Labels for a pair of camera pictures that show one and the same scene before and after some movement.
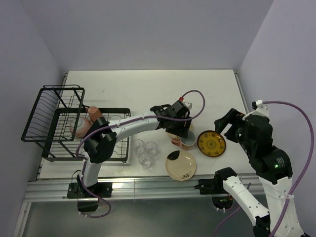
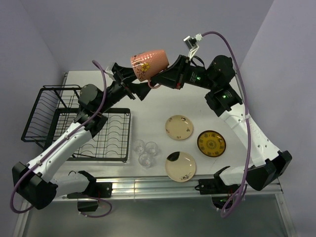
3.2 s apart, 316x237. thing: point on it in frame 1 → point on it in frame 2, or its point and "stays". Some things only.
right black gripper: (232, 116) → (173, 76)
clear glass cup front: (144, 161) stays
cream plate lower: (180, 165) stays
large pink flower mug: (185, 143) → (147, 63)
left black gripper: (182, 131) → (125, 77)
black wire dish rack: (58, 120) stays
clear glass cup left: (139, 146) stays
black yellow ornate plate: (211, 143) stays
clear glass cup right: (151, 148) stays
